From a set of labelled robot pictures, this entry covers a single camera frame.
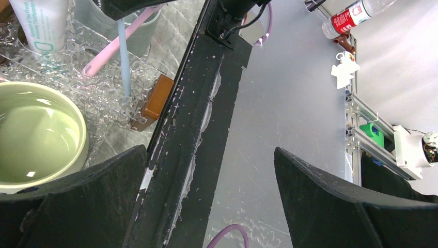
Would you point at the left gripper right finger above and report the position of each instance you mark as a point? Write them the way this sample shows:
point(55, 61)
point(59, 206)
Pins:
point(323, 210)

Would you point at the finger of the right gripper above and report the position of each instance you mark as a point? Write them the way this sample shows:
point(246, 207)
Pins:
point(118, 9)

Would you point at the aluminium frame with green part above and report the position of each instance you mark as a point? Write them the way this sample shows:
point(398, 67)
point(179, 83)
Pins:
point(402, 151)

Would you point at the white teal toothpaste tube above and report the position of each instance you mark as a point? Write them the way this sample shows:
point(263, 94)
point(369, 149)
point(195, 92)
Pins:
point(44, 23)

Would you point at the plastic bottle red label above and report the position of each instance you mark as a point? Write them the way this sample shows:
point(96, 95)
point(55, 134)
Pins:
point(353, 15)

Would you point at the clear toothbrush holder brown ends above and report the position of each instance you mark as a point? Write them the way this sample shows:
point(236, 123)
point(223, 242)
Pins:
point(101, 94)

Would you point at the light green ceramic mug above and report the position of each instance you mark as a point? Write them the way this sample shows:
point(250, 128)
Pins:
point(43, 136)

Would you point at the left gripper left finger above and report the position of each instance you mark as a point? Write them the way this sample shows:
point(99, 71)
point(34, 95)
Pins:
point(89, 208)

